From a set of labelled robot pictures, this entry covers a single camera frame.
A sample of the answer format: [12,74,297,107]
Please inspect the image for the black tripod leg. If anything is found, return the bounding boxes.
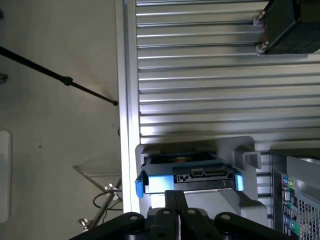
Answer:
[0,46,119,107]

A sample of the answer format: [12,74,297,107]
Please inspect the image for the open Dell PC case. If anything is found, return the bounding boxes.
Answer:
[269,150,320,240]

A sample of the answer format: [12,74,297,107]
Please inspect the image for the grey plastic parts rack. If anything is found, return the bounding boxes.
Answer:
[134,136,269,229]

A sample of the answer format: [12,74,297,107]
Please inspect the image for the thin black floor cable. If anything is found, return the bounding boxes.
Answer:
[92,189,124,211]

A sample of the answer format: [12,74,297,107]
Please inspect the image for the grey cooler holder plate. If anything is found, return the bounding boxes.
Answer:
[252,14,320,58]

